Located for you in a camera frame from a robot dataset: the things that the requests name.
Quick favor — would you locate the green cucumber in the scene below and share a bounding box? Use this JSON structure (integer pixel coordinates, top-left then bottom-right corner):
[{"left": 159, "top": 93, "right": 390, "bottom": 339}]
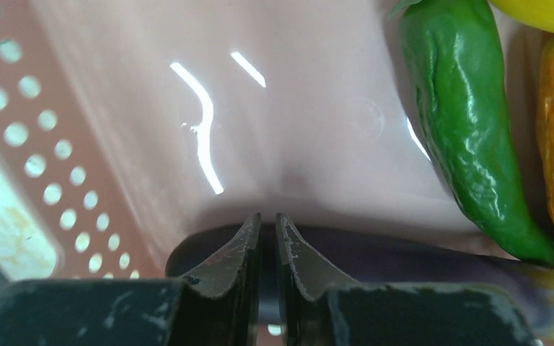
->
[{"left": 393, "top": 1, "right": 554, "bottom": 269}]

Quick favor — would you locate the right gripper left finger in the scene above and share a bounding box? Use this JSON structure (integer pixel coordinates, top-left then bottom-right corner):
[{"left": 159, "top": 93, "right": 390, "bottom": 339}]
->
[{"left": 0, "top": 214, "right": 262, "bottom": 345}]

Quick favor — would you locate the pink plastic basket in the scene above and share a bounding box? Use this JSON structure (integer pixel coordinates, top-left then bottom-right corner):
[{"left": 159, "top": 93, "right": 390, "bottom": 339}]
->
[{"left": 0, "top": 0, "right": 554, "bottom": 346}]

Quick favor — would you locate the yellow lemon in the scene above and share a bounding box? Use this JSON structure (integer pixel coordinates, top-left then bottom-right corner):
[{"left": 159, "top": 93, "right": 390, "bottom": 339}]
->
[{"left": 491, "top": 0, "right": 554, "bottom": 33}]

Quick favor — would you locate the purple eggplant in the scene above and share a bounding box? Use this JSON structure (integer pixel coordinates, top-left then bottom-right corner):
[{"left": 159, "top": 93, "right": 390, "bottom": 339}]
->
[{"left": 165, "top": 224, "right": 554, "bottom": 340}]

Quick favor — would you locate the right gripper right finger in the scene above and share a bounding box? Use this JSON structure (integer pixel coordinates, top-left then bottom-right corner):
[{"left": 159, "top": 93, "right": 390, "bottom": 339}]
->
[{"left": 276, "top": 213, "right": 536, "bottom": 345}]

